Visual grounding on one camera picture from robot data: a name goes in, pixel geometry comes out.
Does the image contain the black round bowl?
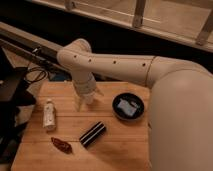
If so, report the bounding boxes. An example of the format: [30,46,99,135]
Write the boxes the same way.
[112,92,145,121]

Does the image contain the black equipment at left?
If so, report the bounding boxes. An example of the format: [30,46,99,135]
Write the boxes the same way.
[0,48,36,158]

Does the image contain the small white bottle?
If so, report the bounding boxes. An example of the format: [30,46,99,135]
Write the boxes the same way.
[43,99,56,131]

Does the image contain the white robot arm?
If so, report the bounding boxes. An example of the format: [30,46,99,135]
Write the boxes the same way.
[57,38,213,171]

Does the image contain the black cables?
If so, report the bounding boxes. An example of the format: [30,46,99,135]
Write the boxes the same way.
[24,46,56,84]

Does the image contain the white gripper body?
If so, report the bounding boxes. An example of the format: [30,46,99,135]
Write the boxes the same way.
[73,77,96,104]

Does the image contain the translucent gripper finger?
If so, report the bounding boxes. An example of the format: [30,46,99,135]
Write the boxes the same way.
[95,88,104,96]
[75,95,83,111]

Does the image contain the black white striped case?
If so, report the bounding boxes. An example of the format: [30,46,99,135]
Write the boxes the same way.
[79,122,106,148]

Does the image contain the blue cloth in bowl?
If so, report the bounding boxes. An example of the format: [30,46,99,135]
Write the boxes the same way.
[118,99,139,117]

